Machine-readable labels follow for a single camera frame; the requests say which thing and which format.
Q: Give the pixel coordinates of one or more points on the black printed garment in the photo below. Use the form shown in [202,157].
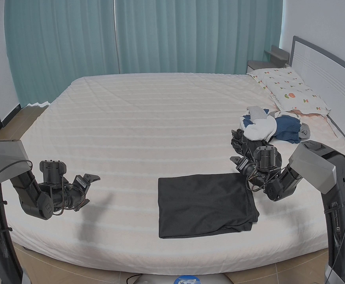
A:
[243,146]

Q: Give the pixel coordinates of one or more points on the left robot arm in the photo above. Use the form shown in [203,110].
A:
[4,161]

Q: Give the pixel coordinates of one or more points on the pile of clothes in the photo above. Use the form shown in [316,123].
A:
[261,129]

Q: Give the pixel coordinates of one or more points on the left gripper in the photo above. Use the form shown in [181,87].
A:
[72,198]

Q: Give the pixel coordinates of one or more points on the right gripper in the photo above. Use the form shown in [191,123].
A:
[250,170]

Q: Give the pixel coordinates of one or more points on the grey bedside table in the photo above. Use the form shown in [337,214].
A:
[258,65]

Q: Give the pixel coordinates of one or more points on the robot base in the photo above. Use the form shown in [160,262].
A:
[184,279]

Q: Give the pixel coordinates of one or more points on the blue-green curtain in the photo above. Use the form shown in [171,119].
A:
[63,40]
[202,25]

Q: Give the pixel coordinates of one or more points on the bed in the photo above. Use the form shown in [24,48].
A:
[145,123]

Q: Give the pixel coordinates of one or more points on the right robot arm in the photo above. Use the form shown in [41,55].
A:
[314,164]

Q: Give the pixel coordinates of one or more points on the white printed pillow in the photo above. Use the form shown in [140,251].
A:
[290,89]

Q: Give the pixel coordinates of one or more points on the black T-shirt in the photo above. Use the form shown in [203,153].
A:
[205,206]

